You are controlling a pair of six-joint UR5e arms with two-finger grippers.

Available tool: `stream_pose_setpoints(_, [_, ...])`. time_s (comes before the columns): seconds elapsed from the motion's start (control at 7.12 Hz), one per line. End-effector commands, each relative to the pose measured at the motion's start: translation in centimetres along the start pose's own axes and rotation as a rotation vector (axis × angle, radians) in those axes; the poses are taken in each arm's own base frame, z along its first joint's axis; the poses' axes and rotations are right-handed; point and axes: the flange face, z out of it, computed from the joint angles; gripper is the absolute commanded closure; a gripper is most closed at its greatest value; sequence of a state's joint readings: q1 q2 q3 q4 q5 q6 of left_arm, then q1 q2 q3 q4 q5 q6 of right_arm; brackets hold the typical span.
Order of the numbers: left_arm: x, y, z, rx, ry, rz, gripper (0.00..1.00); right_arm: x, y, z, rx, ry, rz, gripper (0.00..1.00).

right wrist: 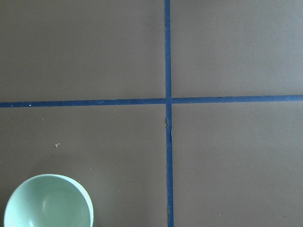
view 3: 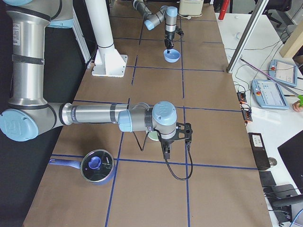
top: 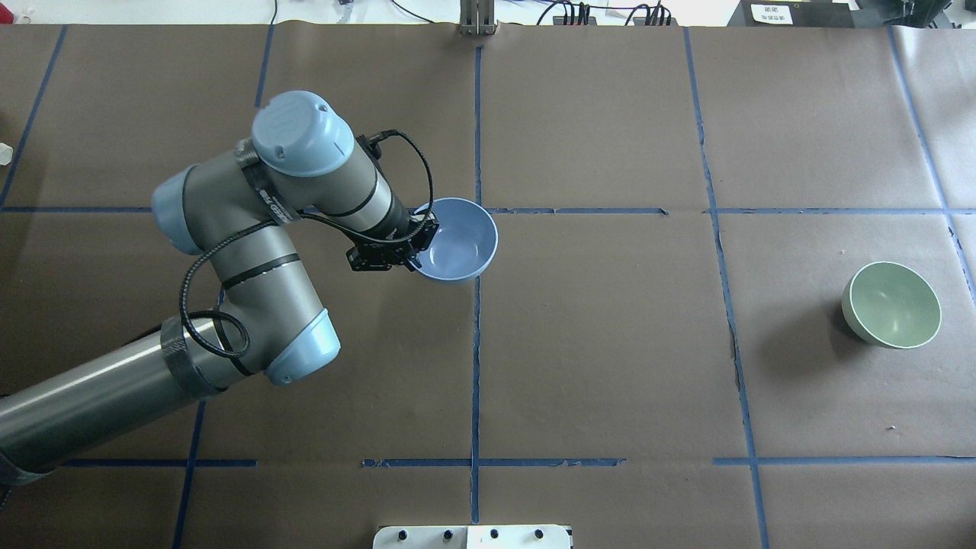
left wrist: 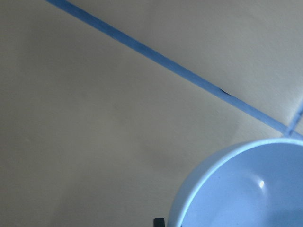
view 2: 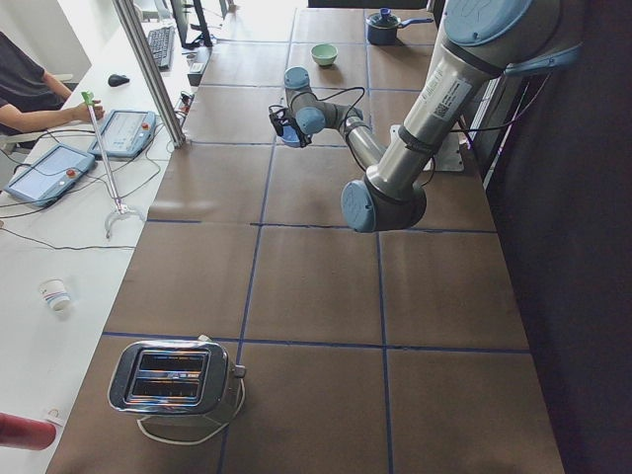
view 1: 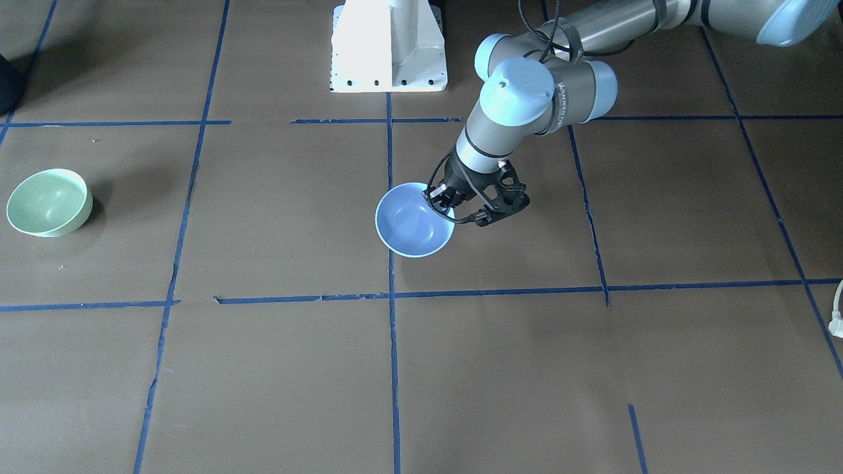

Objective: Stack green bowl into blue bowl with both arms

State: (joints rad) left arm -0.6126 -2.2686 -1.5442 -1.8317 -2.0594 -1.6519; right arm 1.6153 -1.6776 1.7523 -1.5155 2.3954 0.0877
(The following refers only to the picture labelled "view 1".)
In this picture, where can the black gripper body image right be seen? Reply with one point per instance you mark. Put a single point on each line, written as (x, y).
(459, 182)

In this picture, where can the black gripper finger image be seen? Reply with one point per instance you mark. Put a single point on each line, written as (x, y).
(441, 192)
(444, 208)

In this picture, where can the blue bowl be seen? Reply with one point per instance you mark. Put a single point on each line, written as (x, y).
(407, 225)

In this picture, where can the green bowl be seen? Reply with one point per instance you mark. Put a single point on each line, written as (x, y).
(49, 204)

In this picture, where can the grey robot arm image right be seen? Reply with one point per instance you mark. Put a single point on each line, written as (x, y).
(551, 77)

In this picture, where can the white plug at table edge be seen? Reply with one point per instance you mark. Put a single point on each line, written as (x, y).
(835, 324)

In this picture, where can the dark object at edge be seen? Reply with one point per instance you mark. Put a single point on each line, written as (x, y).
(13, 81)

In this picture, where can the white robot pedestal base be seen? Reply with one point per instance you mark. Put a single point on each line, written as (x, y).
(388, 47)

